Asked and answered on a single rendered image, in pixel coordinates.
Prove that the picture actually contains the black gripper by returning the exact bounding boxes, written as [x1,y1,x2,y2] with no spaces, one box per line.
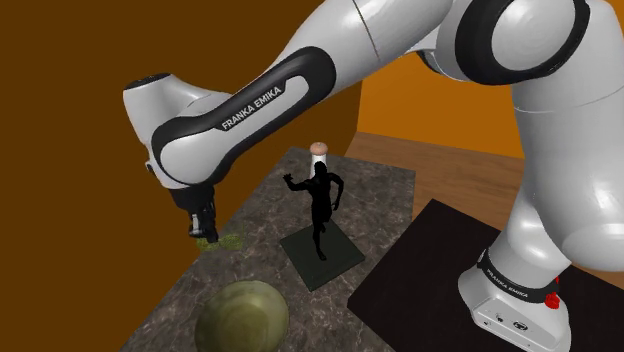
[167,184,220,244]

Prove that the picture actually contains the green mesh object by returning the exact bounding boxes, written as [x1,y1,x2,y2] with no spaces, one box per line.
[196,233,245,253]

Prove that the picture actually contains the olive green round bowl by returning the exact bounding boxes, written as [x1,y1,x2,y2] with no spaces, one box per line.
[194,279,290,352]

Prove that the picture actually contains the black running figure statue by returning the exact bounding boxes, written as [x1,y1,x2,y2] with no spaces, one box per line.
[279,161,366,293]

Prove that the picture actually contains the white bottle with tan cap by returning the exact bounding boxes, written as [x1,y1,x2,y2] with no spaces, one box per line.
[309,141,329,178]

